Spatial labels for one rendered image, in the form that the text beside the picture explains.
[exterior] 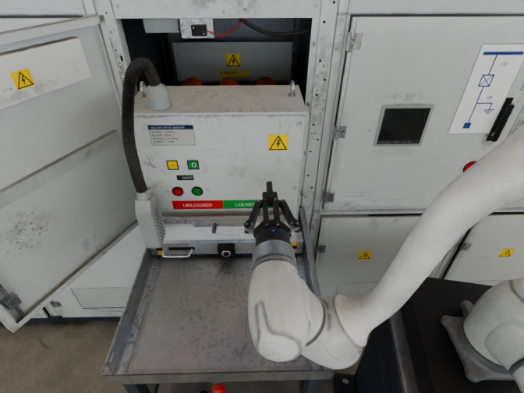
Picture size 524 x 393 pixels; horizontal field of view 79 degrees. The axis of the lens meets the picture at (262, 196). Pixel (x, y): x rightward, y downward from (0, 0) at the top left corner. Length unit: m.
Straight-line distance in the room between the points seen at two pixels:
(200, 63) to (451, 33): 1.10
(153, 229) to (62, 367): 1.31
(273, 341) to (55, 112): 0.86
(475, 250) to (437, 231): 1.36
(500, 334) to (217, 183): 0.81
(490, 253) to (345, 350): 1.38
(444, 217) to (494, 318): 0.50
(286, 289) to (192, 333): 0.52
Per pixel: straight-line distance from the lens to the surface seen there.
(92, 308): 2.11
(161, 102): 0.92
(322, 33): 1.10
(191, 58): 1.76
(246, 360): 0.98
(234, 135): 0.90
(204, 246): 1.15
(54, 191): 1.15
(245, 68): 1.75
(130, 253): 1.66
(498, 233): 1.86
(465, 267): 1.97
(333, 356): 0.68
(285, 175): 0.97
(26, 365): 2.27
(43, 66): 1.04
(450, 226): 0.53
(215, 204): 1.04
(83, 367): 2.11
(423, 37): 1.18
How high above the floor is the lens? 1.73
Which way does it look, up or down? 38 degrees down
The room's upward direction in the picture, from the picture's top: straight up
